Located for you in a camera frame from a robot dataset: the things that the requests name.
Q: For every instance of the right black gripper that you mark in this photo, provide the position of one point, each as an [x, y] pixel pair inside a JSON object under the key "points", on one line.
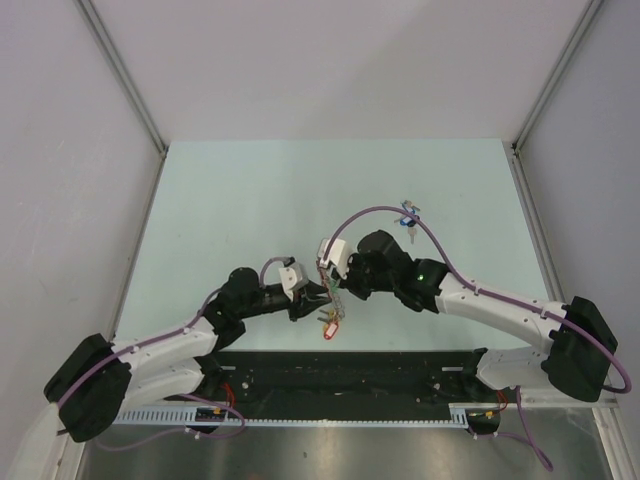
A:
{"points": [[348, 284]]}

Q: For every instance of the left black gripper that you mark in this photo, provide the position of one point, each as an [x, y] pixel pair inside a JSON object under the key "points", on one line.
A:
{"points": [[306, 300]]}

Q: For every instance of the red handled key organizer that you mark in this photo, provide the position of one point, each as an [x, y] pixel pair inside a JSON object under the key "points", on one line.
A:
{"points": [[336, 301]]}

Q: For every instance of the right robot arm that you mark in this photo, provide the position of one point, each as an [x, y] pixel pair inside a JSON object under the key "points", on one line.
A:
{"points": [[569, 346]]}

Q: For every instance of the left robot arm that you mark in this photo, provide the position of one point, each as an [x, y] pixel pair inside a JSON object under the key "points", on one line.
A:
{"points": [[102, 379]]}

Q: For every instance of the blue tagged key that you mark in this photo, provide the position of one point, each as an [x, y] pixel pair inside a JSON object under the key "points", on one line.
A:
{"points": [[408, 220]]}

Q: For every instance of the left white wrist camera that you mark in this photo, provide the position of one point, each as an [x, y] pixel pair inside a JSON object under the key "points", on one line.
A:
{"points": [[293, 278]]}

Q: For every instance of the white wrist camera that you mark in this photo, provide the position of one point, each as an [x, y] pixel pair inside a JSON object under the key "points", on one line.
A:
{"points": [[335, 256], [293, 278]]}

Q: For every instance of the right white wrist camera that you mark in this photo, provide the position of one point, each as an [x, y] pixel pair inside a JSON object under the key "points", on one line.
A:
{"points": [[335, 256]]}

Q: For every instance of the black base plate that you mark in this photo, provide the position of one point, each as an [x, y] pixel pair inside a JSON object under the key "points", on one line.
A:
{"points": [[349, 385]]}

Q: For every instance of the white slotted cable duct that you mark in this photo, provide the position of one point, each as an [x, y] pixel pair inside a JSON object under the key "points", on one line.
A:
{"points": [[195, 415]]}

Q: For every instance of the right aluminium frame post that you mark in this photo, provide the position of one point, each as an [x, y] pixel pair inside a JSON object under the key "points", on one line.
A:
{"points": [[577, 36]]}

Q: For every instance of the aluminium frame post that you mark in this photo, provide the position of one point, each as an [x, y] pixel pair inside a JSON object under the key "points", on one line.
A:
{"points": [[111, 54], [577, 36]]}

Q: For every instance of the left aluminium frame post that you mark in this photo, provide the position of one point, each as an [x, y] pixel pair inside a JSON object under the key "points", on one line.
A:
{"points": [[111, 54]]}

